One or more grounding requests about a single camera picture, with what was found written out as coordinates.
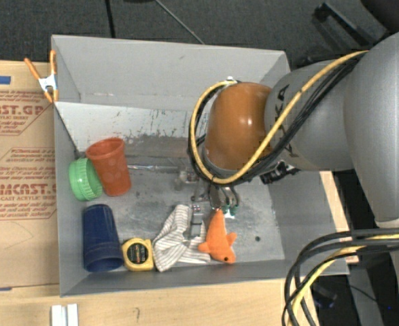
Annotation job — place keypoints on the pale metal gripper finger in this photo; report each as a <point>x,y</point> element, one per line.
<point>189,177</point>
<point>196,224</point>

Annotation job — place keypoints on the orange toy fish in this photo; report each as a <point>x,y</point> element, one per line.
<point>219,239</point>

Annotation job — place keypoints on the white striped cloth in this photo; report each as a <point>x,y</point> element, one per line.
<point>172,246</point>

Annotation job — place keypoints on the thin silver metal rod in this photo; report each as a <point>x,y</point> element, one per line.
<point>148,167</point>

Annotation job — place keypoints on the yellow tape measure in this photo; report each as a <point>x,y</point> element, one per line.
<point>138,254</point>

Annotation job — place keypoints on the orange plastic cup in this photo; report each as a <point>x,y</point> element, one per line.
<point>112,168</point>

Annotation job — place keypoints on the dark blue plastic cup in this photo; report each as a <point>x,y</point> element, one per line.
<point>100,236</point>

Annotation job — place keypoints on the green ribbed plastic lid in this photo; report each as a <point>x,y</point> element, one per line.
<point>82,180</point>

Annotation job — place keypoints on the grey metal bin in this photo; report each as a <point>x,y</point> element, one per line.
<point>151,66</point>

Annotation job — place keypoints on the brown cardboard board red print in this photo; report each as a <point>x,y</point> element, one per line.
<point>22,243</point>

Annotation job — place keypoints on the black cylinder on white bracket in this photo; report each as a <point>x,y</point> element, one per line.
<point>274,175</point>

